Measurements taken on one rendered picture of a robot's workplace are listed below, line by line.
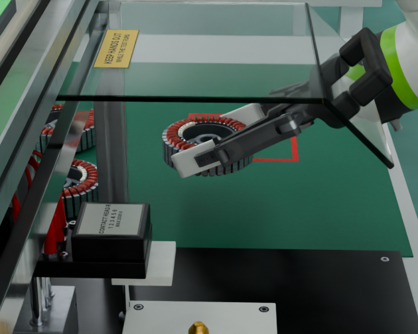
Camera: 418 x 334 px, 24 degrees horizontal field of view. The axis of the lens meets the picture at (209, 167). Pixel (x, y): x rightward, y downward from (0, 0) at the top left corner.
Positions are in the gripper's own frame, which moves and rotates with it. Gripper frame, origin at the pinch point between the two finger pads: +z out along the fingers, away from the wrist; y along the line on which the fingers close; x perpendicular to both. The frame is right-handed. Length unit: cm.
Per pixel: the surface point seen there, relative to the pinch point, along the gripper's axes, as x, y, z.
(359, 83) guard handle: 5.5, -24.8, -31.8
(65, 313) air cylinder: -2.4, -35.8, -0.4
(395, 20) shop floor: -45, 308, 84
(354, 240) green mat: -17.3, -0.2, -11.9
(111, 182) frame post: 3.6, -17.5, 2.3
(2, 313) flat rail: 9, -62, -23
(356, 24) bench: -10, 107, 20
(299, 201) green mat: -12.6, 6.1, -4.0
